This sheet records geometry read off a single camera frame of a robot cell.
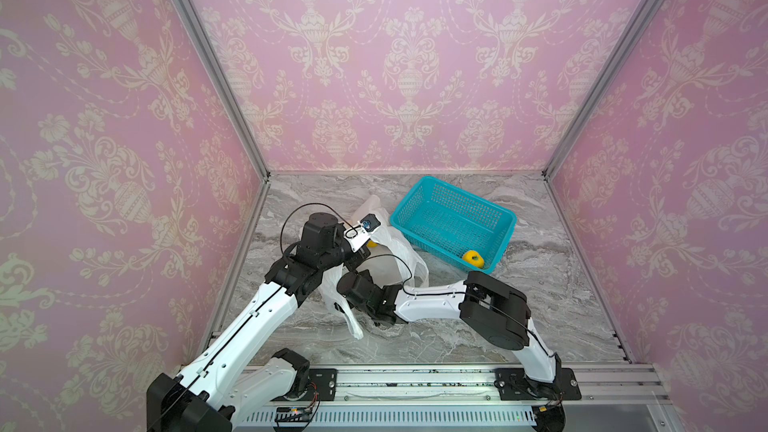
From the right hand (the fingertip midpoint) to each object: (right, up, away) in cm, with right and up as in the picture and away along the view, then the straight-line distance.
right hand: (339, 284), depth 87 cm
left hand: (+10, +16, -12) cm, 22 cm away
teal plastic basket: (+36, +17, +20) cm, 45 cm away
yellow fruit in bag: (+10, +14, -14) cm, 22 cm away
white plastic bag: (+11, +15, -14) cm, 23 cm away
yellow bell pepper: (+40, +7, +4) cm, 41 cm away
